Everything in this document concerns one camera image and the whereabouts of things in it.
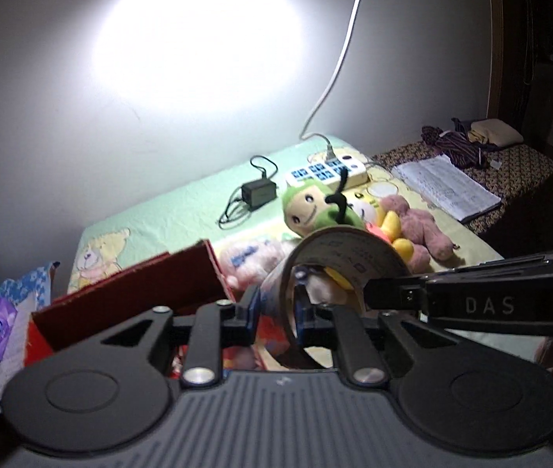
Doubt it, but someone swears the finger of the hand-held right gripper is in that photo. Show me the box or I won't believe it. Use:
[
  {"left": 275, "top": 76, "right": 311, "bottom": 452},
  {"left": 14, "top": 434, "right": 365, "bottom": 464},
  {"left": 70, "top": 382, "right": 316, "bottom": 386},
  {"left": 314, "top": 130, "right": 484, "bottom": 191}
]
[{"left": 364, "top": 273, "right": 429, "bottom": 311}]

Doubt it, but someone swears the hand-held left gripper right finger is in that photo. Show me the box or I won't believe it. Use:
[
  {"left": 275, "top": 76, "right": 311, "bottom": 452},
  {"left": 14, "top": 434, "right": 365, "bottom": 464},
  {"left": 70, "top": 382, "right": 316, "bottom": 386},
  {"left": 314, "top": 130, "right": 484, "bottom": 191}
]
[{"left": 291, "top": 284, "right": 459, "bottom": 387}]

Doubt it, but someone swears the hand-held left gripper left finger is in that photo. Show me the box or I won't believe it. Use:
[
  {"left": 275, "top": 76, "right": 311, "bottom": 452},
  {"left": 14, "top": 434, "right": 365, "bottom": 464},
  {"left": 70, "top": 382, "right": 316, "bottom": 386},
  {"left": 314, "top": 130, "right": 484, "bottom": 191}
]
[{"left": 101, "top": 287, "right": 261, "bottom": 390}]

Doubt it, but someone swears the wide tape roll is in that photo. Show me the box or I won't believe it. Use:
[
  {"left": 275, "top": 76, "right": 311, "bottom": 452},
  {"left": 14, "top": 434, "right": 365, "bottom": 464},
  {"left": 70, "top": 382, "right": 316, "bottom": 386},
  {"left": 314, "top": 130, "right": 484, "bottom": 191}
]
[{"left": 259, "top": 227, "right": 412, "bottom": 372}]

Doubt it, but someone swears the red cardboard box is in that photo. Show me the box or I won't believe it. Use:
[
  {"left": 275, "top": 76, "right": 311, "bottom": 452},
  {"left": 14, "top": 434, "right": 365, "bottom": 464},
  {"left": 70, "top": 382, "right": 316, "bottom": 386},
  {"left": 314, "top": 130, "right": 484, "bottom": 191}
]
[{"left": 24, "top": 239, "right": 236, "bottom": 369}]

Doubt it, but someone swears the pink plush toy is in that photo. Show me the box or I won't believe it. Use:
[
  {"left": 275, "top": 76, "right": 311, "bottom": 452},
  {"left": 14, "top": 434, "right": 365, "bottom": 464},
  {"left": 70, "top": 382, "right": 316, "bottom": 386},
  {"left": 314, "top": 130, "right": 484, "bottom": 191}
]
[{"left": 218, "top": 235, "right": 288, "bottom": 298}]

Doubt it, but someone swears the yellow plush toy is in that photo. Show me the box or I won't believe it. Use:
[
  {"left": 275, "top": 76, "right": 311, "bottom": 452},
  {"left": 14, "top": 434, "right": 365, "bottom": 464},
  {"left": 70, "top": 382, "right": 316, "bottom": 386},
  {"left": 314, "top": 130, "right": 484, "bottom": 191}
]
[{"left": 344, "top": 190, "right": 415, "bottom": 265}]

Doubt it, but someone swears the mauve plush bear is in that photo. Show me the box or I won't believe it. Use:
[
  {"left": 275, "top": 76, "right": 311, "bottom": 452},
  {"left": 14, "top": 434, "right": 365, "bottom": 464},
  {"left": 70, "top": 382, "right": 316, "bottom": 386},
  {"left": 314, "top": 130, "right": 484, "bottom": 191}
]
[{"left": 380, "top": 194, "right": 456, "bottom": 274}]

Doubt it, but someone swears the green plush doll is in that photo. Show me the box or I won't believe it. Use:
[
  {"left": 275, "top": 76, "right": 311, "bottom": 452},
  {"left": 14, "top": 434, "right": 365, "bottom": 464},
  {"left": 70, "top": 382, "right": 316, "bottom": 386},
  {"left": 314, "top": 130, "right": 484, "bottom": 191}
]
[{"left": 281, "top": 170, "right": 371, "bottom": 242}]

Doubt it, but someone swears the open paper notebook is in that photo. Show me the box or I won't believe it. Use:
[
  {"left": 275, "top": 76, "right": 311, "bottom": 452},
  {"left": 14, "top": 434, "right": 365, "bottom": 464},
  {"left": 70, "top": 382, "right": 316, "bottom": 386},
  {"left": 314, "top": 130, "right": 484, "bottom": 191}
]
[{"left": 390, "top": 155, "right": 502, "bottom": 223}]

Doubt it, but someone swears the dark power adapter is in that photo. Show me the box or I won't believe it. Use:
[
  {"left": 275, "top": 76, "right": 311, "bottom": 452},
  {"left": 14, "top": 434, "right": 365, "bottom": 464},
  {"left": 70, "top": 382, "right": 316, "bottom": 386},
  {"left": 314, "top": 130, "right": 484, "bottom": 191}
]
[{"left": 241, "top": 180, "right": 278, "bottom": 212}]

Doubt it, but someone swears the brown patterned bedspread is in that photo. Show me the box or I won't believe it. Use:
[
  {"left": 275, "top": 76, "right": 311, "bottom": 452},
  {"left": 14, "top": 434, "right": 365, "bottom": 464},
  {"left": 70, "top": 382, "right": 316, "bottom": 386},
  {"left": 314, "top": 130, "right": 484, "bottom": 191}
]
[{"left": 370, "top": 140, "right": 553, "bottom": 254}]

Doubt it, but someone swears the white power strip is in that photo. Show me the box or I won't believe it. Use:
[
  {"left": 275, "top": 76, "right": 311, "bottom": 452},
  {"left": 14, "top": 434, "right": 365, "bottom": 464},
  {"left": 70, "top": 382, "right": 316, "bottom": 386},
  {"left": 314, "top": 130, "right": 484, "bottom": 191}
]
[{"left": 285, "top": 152, "right": 371, "bottom": 189}]

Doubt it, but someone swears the dark striped garment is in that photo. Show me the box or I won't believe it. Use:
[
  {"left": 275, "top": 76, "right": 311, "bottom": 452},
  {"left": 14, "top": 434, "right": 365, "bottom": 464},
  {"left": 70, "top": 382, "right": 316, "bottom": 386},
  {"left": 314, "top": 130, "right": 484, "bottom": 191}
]
[{"left": 421, "top": 118, "right": 491, "bottom": 169}]

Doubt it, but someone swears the beige folded cloth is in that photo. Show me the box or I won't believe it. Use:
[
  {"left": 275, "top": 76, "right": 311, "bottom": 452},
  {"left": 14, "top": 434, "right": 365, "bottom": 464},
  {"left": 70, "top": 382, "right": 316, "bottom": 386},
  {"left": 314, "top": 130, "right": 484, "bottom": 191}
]
[{"left": 468, "top": 118, "right": 524, "bottom": 148}]

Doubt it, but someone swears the blue floral cloth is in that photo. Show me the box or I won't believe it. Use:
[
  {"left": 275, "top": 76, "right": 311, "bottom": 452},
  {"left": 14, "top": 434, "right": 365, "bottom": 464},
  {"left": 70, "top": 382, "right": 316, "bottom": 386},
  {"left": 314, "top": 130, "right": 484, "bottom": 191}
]
[{"left": 0, "top": 259, "right": 61, "bottom": 309}]

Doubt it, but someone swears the black adapter cable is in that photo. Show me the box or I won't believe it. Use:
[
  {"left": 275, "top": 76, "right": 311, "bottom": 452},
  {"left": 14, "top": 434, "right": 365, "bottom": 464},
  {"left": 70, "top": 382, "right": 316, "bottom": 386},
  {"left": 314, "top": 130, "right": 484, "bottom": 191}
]
[{"left": 217, "top": 154, "right": 280, "bottom": 230}]

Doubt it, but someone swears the white power cable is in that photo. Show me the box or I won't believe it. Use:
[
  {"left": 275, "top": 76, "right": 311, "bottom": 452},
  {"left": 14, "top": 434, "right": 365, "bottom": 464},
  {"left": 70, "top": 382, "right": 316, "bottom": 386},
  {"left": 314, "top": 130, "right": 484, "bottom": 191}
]
[{"left": 299, "top": 0, "right": 369, "bottom": 158}]

